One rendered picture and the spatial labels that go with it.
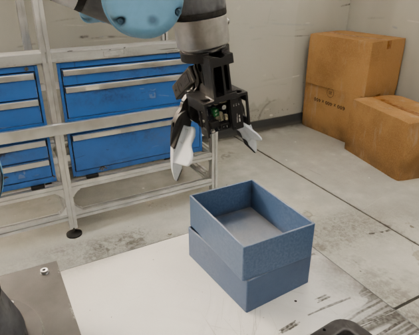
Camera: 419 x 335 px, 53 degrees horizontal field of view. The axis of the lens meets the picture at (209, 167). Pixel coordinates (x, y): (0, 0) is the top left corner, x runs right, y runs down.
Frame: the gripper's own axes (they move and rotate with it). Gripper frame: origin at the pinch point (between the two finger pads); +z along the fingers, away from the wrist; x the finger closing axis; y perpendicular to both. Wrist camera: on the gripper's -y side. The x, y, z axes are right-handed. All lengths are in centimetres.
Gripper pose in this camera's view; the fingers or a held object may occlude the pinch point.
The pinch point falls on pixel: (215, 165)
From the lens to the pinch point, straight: 70.6
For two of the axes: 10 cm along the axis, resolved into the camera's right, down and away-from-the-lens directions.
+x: 8.9, -3.2, 3.4
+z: 1.3, 8.7, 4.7
